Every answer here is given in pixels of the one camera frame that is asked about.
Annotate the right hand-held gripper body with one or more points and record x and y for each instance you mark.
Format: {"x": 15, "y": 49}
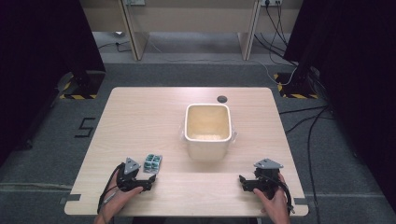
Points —
{"x": 267, "y": 179}

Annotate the grey tape strip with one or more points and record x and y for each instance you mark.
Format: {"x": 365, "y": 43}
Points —
{"x": 300, "y": 201}
{"x": 71, "y": 198}

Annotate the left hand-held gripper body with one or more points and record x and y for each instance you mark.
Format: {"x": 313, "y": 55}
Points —
{"x": 130, "y": 178}

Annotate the round table grommet hole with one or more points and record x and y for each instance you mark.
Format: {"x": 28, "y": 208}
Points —
{"x": 222, "y": 99}

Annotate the white power adapter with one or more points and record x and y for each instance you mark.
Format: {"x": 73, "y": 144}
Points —
{"x": 118, "y": 33}

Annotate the white power strip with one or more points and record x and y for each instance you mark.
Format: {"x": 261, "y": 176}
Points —
{"x": 134, "y": 2}

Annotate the person's right hand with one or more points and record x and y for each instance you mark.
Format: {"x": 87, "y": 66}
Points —
{"x": 275, "y": 203}

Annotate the black curtain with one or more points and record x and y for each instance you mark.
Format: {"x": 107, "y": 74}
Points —
{"x": 37, "y": 62}
{"x": 358, "y": 77}

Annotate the black stand with striped base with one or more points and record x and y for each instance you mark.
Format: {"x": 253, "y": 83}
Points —
{"x": 295, "y": 85}
{"x": 81, "y": 84}

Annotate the person's left hand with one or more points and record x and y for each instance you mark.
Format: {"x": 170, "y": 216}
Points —
{"x": 120, "y": 199}

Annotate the green pill blister pack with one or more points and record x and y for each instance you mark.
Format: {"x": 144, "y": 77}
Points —
{"x": 152, "y": 163}

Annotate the white square bin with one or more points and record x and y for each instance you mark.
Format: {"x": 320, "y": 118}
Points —
{"x": 208, "y": 130}

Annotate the white wall socket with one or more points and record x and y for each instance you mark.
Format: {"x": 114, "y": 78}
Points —
{"x": 271, "y": 2}

